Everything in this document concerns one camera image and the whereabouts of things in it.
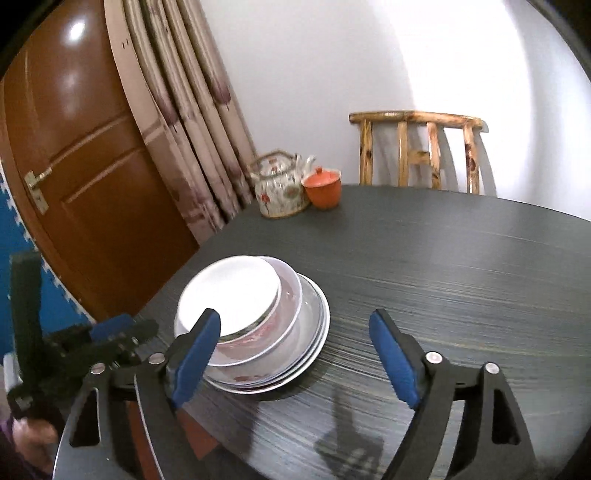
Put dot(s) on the person's left hand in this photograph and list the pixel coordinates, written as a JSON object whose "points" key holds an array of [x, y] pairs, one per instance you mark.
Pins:
{"points": [[33, 441]]}

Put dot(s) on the brown wooden door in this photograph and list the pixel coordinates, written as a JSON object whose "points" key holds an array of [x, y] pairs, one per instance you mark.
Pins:
{"points": [[92, 161]]}

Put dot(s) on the blue foam wall mat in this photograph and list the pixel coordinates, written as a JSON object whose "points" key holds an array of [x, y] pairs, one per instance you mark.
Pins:
{"points": [[9, 230]]}

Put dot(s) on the orange lidded cup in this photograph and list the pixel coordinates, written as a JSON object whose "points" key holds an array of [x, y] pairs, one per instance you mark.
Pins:
{"points": [[323, 194]]}

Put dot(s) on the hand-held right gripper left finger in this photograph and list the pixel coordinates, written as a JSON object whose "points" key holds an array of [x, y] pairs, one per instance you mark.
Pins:
{"points": [[198, 355]]}

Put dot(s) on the white bowl with pink flowers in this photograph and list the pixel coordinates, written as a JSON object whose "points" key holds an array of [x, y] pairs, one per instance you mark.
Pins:
{"points": [[290, 297]]}

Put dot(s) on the green floral bowl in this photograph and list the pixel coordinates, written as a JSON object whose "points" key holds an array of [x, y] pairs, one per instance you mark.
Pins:
{"points": [[226, 290]]}

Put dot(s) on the rose print plate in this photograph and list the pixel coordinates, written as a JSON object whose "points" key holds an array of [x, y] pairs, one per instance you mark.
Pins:
{"points": [[313, 310]]}

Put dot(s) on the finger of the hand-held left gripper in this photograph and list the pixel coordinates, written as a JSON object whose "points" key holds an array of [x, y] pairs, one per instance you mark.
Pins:
{"points": [[122, 353], [113, 325]]}

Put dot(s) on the floral ceramic teapot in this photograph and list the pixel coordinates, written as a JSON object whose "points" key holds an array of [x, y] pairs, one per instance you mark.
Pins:
{"points": [[277, 194]]}

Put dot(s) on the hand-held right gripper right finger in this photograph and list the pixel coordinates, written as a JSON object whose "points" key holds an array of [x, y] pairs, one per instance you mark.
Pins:
{"points": [[392, 360]]}

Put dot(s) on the person's left forearm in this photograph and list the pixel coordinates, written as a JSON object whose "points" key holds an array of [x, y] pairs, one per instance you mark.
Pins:
{"points": [[11, 461]]}

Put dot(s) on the pink patterned bowl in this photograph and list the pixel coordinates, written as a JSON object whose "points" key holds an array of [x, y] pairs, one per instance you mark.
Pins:
{"points": [[251, 342]]}

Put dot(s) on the wooden chair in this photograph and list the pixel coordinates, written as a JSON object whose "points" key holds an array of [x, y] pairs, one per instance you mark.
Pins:
{"points": [[401, 117]]}

